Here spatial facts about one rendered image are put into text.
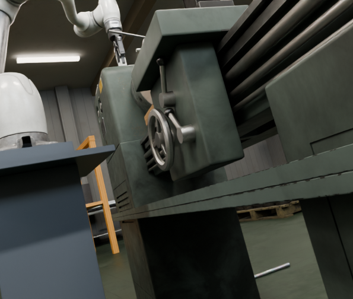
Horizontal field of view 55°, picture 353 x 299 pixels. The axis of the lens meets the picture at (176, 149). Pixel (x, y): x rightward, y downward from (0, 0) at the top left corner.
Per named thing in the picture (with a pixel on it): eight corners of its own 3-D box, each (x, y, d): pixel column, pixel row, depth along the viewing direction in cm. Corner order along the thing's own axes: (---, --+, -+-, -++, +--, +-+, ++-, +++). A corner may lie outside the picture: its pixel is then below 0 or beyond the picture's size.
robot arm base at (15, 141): (-9, 151, 91) (-13, 131, 92) (-6, 167, 111) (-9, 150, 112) (60, 142, 100) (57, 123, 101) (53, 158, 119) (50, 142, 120)
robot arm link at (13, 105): (16, 130, 97) (3, 59, 100) (-22, 148, 105) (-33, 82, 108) (60, 133, 111) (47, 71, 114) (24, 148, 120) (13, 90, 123)
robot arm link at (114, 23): (104, 18, 178) (107, 28, 177) (121, 17, 181) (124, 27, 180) (103, 27, 187) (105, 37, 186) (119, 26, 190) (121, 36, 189)
